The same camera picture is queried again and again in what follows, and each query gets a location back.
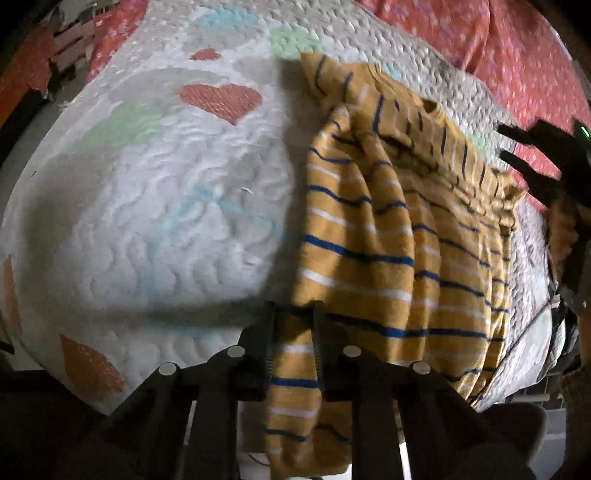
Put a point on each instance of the person's right forearm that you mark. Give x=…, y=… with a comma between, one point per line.
x=562, y=233

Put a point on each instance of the yellow striped small shirt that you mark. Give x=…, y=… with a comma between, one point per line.
x=369, y=240

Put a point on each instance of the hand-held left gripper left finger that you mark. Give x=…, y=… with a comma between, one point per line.
x=271, y=334

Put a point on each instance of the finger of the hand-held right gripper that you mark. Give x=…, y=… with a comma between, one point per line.
x=515, y=130
x=526, y=165

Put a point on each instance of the red floral bedsheet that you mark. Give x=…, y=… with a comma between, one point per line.
x=461, y=27

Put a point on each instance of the white quilted heart blanket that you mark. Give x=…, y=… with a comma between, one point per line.
x=161, y=207

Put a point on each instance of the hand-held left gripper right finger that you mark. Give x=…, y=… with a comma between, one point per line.
x=318, y=334

